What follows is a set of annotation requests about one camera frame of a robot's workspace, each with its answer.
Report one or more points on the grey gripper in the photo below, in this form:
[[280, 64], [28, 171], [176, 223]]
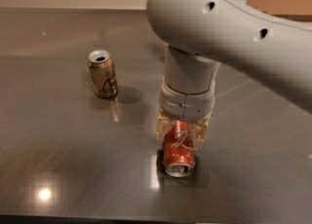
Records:
[[185, 104]]

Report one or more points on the red coke can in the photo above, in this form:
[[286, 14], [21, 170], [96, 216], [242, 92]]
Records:
[[178, 158]]

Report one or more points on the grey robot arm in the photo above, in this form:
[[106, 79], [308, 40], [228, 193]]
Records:
[[200, 35]]

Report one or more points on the brown soda can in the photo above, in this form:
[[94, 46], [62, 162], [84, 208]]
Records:
[[101, 66]]

